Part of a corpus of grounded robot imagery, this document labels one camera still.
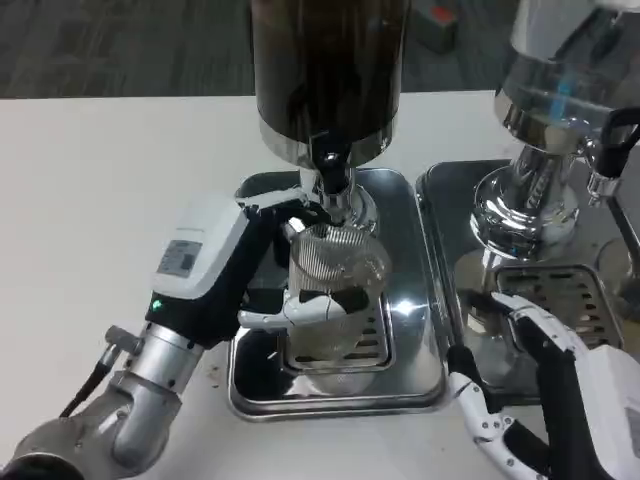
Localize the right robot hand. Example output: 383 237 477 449
446 292 640 480

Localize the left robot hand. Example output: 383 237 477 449
143 187 374 351

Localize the clear ribbed glass cup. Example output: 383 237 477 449
287 223 392 361

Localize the steel slotted drain grid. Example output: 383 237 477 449
492 264 626 351
282 294 396 371

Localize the steel drip tray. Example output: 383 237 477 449
415 159 640 404
227 167 448 424

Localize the dark drink dispenser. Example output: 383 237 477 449
249 0 412 237

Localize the black dispenser tap with loop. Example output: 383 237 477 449
587 107 640 206

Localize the clear chrome drink dispenser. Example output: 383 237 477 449
472 0 640 262

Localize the dark box with red patch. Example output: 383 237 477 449
417 4 459 54

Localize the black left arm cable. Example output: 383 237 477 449
59 324 146 419

